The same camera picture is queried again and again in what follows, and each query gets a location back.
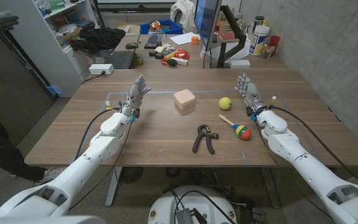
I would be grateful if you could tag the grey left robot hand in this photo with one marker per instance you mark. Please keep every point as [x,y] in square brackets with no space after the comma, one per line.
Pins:
[134,96]

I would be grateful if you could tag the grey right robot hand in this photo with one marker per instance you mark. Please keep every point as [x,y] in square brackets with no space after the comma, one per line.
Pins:
[251,93]

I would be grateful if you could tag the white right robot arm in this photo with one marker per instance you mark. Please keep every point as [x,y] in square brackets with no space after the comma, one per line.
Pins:
[306,168]

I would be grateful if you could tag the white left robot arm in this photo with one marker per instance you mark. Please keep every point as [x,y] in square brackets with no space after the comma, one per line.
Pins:
[82,168]

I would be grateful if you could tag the yellow tennis ball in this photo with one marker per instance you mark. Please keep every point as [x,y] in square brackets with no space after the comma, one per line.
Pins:
[225,103]

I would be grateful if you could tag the white flat box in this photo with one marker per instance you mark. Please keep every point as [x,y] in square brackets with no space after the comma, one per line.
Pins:
[240,63]

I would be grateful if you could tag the small green ball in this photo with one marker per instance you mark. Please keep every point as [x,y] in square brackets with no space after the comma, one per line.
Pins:
[140,61]

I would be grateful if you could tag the colourful striped wooden maraca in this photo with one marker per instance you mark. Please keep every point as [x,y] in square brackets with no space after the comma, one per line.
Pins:
[242,132]

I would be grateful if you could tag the pink square jewelry box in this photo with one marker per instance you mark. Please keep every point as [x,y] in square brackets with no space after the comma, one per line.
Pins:
[184,98]

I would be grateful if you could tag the black hand grip strengthener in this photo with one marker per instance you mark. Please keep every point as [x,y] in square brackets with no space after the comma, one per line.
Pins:
[206,135]

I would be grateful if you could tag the black laptop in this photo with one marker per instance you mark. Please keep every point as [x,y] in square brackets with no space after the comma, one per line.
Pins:
[121,59]

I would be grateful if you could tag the white power strip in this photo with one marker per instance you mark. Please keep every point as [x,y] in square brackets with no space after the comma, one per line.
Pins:
[101,69]

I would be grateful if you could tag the clear glass jar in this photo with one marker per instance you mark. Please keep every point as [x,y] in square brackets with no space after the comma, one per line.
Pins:
[267,50]

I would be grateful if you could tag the black rounded object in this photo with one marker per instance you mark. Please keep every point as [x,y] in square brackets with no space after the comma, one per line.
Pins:
[153,53]
[159,56]

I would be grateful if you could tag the black computer mouse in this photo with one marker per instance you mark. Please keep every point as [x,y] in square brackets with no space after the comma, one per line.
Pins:
[131,45]

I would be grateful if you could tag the black and orange tool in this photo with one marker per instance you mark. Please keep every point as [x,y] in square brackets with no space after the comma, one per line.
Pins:
[172,62]

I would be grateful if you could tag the beige sponge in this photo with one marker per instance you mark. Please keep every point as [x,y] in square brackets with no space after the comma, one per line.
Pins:
[159,49]

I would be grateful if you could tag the white wipes canister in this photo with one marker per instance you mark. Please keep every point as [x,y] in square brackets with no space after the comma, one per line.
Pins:
[258,40]

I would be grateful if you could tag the black keyboard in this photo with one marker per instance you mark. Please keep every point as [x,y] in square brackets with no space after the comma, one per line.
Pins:
[152,41]

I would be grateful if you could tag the small white carton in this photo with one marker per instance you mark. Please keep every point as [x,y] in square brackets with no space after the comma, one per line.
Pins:
[180,61]

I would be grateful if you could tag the red cup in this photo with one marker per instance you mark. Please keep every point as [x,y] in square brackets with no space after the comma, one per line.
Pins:
[276,40]

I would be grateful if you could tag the paper sticky note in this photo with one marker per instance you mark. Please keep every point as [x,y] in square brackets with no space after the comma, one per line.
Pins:
[202,51]

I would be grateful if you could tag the red plastic bag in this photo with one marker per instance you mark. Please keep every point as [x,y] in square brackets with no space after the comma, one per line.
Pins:
[182,54]

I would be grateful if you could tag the black jacket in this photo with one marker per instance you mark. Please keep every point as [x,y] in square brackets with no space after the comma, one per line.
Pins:
[99,39]

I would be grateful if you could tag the dark lidded tumbler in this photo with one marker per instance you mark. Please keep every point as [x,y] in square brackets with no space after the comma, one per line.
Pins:
[258,20]

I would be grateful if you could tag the white paper sheet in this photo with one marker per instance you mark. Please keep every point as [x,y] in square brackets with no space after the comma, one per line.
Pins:
[182,39]

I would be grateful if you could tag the orange cube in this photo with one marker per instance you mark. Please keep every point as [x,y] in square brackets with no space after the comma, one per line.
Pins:
[194,40]

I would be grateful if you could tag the black round fan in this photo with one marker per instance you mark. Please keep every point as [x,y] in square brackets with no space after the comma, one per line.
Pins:
[131,175]

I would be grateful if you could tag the blue plastic bin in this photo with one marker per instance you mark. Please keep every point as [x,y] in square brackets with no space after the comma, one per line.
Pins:
[174,28]

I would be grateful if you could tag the computer monitor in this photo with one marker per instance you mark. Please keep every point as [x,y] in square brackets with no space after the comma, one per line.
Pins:
[207,18]

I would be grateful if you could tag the grey table leg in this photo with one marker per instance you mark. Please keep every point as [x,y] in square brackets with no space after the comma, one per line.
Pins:
[113,186]
[270,186]

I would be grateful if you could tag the white jacket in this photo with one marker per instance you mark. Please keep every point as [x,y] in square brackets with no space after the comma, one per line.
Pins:
[183,12]

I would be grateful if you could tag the white shelf unit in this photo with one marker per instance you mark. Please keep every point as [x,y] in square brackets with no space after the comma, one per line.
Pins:
[36,40]

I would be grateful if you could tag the white robot torso base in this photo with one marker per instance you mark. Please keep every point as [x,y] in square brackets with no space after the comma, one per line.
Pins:
[166,208]

